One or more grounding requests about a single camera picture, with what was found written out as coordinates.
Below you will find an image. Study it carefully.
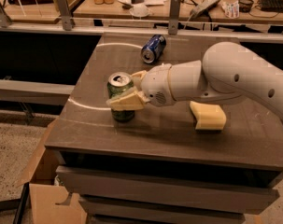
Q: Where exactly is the metal bracket right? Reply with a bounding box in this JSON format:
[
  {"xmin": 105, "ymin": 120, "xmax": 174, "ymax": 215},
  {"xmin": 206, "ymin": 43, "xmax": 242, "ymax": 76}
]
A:
[{"xmin": 168, "ymin": 0, "xmax": 181, "ymax": 35}]

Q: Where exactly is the green soda can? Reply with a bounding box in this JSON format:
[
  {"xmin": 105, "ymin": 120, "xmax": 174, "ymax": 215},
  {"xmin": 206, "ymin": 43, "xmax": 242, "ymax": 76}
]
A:
[{"xmin": 106, "ymin": 72, "xmax": 134, "ymax": 122}]

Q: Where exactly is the white face mask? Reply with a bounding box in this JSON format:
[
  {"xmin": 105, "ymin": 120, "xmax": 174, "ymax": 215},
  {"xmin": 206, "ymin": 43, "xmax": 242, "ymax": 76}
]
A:
[{"xmin": 129, "ymin": 4, "xmax": 150, "ymax": 18}]

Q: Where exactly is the yellow sponge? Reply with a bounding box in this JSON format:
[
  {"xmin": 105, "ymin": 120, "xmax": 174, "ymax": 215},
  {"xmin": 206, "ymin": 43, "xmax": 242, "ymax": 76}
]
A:
[{"xmin": 190, "ymin": 101, "xmax": 227, "ymax": 131}]

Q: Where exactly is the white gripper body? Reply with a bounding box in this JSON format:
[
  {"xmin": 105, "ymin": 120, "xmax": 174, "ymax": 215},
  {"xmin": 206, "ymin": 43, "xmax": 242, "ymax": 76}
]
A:
[{"xmin": 141, "ymin": 64, "xmax": 175, "ymax": 107}]

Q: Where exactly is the blue pepsi can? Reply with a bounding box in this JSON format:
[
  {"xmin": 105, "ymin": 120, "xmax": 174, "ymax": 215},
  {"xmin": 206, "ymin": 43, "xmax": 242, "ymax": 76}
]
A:
[{"xmin": 141, "ymin": 35, "xmax": 166, "ymax": 64}]

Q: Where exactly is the white printed packet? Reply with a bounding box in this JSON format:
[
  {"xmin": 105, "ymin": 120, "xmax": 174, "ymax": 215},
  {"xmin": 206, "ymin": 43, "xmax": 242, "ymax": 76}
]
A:
[{"xmin": 221, "ymin": 2, "xmax": 239, "ymax": 19}]

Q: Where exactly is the upper grey drawer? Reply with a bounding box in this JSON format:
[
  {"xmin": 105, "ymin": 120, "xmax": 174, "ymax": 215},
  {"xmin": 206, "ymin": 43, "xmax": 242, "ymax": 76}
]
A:
[{"xmin": 56, "ymin": 165, "xmax": 279, "ymax": 213}]

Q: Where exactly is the cardboard box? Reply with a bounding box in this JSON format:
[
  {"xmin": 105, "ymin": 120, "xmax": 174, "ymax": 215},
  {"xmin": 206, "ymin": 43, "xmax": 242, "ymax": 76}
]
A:
[{"xmin": 17, "ymin": 121, "xmax": 87, "ymax": 224}]

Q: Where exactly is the grey power strip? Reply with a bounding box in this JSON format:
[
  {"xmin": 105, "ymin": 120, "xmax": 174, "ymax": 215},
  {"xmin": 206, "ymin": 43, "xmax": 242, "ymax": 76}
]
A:
[{"xmin": 190, "ymin": 0, "xmax": 220, "ymax": 19}]

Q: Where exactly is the lower grey drawer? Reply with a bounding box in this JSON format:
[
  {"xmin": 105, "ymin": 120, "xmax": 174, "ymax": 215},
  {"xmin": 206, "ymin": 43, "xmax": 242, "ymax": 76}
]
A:
[{"xmin": 79, "ymin": 196, "xmax": 245, "ymax": 224}]

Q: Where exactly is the grey drawer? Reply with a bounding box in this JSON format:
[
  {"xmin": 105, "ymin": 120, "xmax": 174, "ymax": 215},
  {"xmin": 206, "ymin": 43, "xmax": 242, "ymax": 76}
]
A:
[
  {"xmin": 79, "ymin": 196, "xmax": 245, "ymax": 224},
  {"xmin": 56, "ymin": 165, "xmax": 279, "ymax": 213}
]

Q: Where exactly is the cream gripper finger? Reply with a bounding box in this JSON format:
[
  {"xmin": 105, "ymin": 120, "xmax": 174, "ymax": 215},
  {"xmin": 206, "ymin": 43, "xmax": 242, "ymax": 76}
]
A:
[
  {"xmin": 131, "ymin": 70, "xmax": 147, "ymax": 86},
  {"xmin": 106, "ymin": 86, "xmax": 149, "ymax": 111}
]

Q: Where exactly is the metal bracket middle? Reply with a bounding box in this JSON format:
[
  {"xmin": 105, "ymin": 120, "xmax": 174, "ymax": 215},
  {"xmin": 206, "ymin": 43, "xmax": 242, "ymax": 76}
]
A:
[{"xmin": 56, "ymin": 0, "xmax": 75, "ymax": 31}]

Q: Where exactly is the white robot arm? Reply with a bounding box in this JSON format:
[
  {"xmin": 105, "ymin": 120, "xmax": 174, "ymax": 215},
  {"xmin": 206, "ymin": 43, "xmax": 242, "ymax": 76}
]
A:
[{"xmin": 106, "ymin": 42, "xmax": 283, "ymax": 122}]

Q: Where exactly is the black mesh cup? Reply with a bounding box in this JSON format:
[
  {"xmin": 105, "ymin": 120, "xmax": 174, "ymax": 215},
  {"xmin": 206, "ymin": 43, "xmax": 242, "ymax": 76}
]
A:
[{"xmin": 238, "ymin": 0, "xmax": 254, "ymax": 13}]

